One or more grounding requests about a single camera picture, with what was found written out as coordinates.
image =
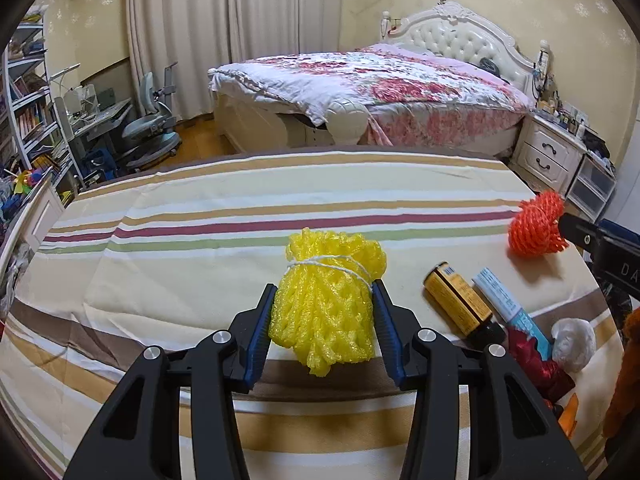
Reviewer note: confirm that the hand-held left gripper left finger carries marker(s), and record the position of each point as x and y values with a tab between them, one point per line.
260	332

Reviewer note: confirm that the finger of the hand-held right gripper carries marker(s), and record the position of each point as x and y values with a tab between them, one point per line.
580	232

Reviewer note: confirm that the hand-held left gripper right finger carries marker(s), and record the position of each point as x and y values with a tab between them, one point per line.
387	332

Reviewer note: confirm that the orange foam fruit net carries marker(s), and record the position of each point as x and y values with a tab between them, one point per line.
532	225

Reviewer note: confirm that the yellow foam fruit net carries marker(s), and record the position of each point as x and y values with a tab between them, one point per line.
320	310

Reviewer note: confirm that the white tissue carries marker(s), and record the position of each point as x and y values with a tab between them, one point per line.
575	342

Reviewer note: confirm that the red wrapper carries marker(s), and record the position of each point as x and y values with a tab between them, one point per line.
530	357

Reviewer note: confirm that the clear plastic drawer unit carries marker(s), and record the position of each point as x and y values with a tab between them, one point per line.
592	185

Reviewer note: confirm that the yellow black tube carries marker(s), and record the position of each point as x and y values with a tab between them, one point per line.
457	300

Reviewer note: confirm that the striped tablecloth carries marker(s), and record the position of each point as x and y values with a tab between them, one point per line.
200	270

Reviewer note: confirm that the white nightstand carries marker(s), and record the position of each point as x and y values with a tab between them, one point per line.
545	150

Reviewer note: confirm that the white and blue tube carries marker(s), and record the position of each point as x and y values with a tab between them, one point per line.
500	300

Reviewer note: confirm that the brown plush toy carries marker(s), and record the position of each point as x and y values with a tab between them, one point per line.
627	385

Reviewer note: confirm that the clutter of bottles on nightstand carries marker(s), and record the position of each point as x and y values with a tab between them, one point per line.
560	110

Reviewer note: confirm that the small orange object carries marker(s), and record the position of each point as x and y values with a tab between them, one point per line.
569	412

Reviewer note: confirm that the dark object on bed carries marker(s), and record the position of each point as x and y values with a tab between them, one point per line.
490	66

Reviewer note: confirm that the grey desk chair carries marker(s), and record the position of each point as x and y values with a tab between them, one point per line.
150	130

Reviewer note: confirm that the white bed with tufted headboard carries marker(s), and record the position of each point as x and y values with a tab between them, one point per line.
450	35

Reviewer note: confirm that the pink floral quilt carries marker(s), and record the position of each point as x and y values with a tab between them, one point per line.
390	80

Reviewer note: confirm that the grey study desk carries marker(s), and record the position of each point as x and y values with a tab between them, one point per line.
95	120

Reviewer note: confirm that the pile of colourful toys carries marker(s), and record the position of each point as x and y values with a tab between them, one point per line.
20	190

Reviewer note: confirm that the beige curtains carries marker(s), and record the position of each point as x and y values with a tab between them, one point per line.
200	35

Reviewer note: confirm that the white bookshelf with books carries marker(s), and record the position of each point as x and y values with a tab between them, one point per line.
25	110

